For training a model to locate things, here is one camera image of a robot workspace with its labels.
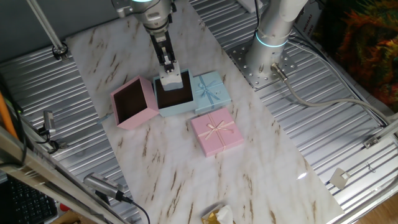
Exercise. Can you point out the grey push button switch box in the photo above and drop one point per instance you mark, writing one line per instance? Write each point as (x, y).
(171, 81)

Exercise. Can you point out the perforated metal robot base plate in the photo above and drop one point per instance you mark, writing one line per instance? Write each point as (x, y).
(258, 77)

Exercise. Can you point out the blue open gift box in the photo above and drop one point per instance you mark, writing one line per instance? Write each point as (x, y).
(174, 109)

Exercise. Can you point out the pink gift box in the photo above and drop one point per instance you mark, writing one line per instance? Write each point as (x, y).
(149, 102)

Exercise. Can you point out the blue box lid with bow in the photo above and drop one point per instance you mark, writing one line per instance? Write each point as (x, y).
(217, 96)

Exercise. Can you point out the small metal bracket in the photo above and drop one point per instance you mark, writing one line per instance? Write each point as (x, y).
(371, 142)

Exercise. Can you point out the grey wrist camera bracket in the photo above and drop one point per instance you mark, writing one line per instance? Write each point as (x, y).
(121, 9)

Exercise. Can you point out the small camera on clamp mount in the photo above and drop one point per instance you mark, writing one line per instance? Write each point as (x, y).
(48, 119)

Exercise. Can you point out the white marble pattern mat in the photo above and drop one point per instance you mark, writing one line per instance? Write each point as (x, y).
(186, 174)

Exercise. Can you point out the ribbed silver camera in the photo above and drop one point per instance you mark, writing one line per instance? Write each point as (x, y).
(102, 183)

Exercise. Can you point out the small red cap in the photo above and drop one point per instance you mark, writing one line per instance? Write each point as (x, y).
(64, 207)

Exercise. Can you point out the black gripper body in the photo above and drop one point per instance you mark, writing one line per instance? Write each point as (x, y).
(163, 46)

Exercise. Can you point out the gold tissue pack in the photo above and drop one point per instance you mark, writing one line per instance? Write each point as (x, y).
(217, 216)

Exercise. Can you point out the colourful orange green cloth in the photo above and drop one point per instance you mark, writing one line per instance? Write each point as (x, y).
(367, 46)

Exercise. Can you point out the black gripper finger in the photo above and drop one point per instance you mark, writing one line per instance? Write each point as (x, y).
(163, 69)
(171, 67)

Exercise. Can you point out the orange tube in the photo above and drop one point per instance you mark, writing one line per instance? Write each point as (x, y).
(5, 116)

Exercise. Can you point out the pink box lid with bow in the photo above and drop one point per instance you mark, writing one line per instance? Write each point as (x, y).
(214, 137)

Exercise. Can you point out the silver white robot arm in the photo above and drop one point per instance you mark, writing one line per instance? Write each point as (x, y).
(155, 12)

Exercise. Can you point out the short aluminium frame bar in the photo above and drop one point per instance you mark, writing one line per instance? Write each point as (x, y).
(388, 129)

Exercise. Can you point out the black keyboard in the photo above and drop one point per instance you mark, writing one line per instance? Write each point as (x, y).
(28, 205)

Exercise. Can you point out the metal pole with round foot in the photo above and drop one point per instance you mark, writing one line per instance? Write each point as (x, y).
(46, 28)

